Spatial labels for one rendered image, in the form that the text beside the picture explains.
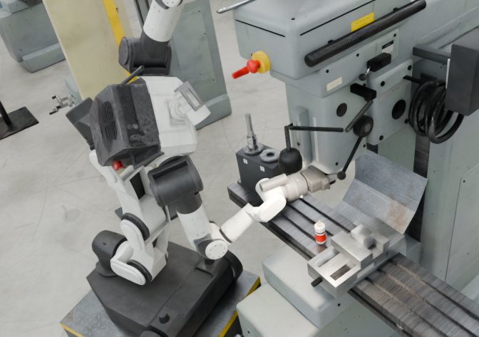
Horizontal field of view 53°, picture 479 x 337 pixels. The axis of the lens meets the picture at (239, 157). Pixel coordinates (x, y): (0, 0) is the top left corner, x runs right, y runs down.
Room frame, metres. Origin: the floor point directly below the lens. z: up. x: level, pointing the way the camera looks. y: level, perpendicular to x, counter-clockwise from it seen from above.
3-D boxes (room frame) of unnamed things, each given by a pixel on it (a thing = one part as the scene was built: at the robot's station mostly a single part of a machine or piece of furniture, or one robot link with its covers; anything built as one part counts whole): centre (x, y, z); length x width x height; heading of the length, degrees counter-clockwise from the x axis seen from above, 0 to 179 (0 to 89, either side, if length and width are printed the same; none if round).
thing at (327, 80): (1.34, -0.34, 1.68); 0.34 x 0.24 x 0.10; 120
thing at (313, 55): (1.21, -0.41, 1.79); 0.45 x 0.04 x 0.04; 120
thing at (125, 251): (1.62, 0.56, 0.68); 0.21 x 0.20 x 0.13; 52
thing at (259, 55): (1.20, -0.11, 1.76); 0.06 x 0.02 x 0.06; 30
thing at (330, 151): (1.32, -0.31, 1.47); 0.21 x 0.19 x 0.32; 30
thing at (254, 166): (1.70, -0.10, 1.00); 0.22 x 0.12 x 0.20; 40
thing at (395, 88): (1.42, -0.47, 1.47); 0.24 x 0.19 x 0.26; 30
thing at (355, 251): (1.16, -0.33, 0.99); 0.15 x 0.06 x 0.04; 28
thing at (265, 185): (1.27, -0.10, 1.24); 0.11 x 0.11 x 0.11; 15
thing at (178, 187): (1.19, 0.21, 1.39); 0.12 x 0.09 x 0.14; 107
